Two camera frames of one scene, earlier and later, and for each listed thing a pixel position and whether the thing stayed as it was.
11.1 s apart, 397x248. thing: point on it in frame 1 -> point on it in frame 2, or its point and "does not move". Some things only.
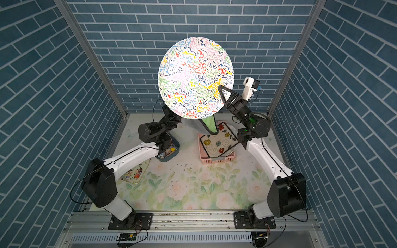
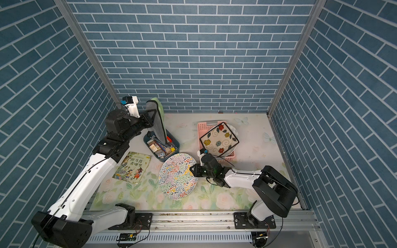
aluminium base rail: (294, 229) does not move
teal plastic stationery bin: (170, 153) does not move
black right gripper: (237, 107) -> (196, 172)
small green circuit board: (127, 237) does not move
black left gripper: (170, 119) -> (147, 121)
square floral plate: (215, 145) does not move
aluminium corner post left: (86, 44) does not move
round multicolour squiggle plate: (191, 71) -> (176, 181)
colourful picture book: (134, 174) does not move
